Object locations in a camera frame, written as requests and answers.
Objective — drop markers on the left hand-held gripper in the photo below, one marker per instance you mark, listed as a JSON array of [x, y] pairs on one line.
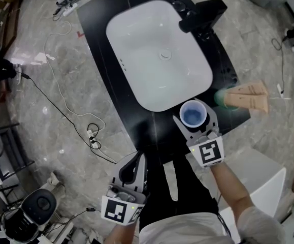
[[116, 208]]

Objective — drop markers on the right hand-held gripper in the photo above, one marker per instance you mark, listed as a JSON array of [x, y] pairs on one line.
[[210, 152]]

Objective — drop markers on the person's right forearm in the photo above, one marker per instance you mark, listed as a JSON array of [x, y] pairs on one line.
[[228, 187]]

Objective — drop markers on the person's left forearm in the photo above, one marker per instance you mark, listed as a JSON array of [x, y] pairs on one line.
[[118, 234]]

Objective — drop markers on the clear plastic cup holder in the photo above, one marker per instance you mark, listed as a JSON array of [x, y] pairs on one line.
[[220, 98]]

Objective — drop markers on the black sink cabinet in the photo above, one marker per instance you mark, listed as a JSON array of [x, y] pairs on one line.
[[141, 126]]

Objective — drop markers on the white power strip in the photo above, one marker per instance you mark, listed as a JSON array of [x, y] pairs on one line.
[[70, 10], [280, 90], [91, 136]]

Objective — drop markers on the person's black trousers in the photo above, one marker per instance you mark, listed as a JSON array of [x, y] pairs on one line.
[[190, 187]]

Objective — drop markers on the white sink basin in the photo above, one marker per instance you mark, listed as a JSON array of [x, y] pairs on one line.
[[149, 67]]

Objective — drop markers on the person's white shirt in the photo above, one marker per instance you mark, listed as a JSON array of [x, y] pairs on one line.
[[187, 232]]

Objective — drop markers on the white chair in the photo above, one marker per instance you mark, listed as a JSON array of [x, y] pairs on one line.
[[263, 182]]

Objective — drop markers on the grey round backpack rig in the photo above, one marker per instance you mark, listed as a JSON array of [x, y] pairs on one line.
[[38, 203]]

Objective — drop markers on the black faucet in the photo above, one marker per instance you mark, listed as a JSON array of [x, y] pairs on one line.
[[207, 13]]

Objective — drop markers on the wooden platform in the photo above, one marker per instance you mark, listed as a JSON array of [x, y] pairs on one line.
[[9, 27]]

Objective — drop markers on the black frame metal table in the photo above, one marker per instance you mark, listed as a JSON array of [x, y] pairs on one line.
[[2, 127]]

